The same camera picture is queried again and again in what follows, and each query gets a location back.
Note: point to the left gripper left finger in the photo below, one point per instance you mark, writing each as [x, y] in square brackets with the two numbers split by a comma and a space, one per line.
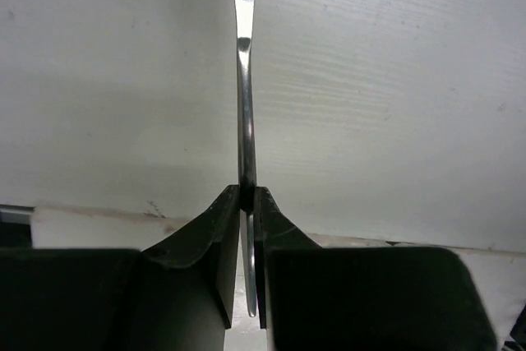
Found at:
[176, 295]

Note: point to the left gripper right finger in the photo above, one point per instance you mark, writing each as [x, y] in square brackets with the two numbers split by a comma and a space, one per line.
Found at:
[379, 296]

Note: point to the copper handled knife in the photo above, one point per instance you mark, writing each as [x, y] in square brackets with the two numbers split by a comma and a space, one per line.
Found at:
[244, 14]

